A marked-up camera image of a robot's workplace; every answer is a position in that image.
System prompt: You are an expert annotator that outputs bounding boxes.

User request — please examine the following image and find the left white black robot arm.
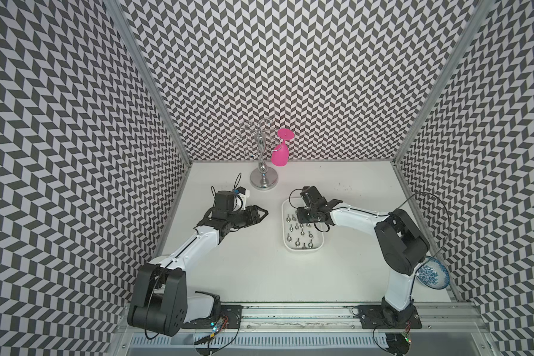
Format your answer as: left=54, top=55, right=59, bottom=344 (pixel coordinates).
left=127, top=188, right=268, bottom=337

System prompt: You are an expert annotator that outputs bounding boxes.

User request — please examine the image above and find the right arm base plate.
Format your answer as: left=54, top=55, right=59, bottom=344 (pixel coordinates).
left=355, top=304, right=423, bottom=331

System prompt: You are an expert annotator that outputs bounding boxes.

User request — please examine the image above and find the blue patterned bowl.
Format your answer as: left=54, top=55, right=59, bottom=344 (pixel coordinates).
left=416, top=257, right=450, bottom=290

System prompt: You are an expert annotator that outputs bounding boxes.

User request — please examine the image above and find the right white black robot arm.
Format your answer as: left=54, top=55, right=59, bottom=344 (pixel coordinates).
left=297, top=185, right=430, bottom=314

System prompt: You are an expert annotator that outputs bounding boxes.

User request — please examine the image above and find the chrome glass holder stand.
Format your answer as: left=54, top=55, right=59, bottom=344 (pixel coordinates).
left=250, top=125, right=278, bottom=191

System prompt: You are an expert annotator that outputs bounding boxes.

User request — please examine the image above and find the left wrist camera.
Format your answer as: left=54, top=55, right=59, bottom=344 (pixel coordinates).
left=234, top=186, right=250, bottom=202

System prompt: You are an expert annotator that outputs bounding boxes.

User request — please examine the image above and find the white rectangular storage tray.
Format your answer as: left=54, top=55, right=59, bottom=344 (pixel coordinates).
left=281, top=197, right=324, bottom=253

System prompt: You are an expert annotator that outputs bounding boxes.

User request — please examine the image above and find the pink plastic wine glass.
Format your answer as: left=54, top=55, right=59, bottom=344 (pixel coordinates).
left=271, top=128, right=295, bottom=167

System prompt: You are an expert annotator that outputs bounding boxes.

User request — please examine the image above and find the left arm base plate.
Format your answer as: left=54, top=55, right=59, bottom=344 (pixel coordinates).
left=182, top=304, right=243, bottom=331

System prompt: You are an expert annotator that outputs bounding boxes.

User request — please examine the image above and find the aluminium front rail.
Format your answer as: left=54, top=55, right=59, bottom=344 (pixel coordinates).
left=115, top=301, right=488, bottom=335

